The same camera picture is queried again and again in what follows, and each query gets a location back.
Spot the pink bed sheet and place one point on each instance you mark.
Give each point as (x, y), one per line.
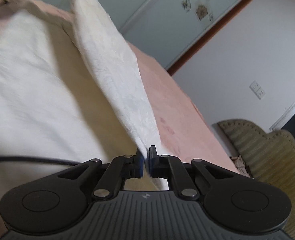
(172, 114)

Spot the brown wooden door frame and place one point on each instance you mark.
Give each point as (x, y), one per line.
(210, 33)

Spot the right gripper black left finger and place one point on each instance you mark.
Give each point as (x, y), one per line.
(103, 181)

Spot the olive green padded headboard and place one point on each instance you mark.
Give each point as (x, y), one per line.
(269, 156)

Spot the white patterned pillow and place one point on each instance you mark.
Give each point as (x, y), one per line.
(241, 166)

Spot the cream white pants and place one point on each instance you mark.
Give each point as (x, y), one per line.
(50, 92)

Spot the white wall socket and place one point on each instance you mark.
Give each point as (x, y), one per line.
(257, 90)

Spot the frosted glass wardrobe door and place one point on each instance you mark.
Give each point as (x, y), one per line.
(165, 29)

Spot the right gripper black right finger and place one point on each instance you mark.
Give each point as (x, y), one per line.
(189, 181)

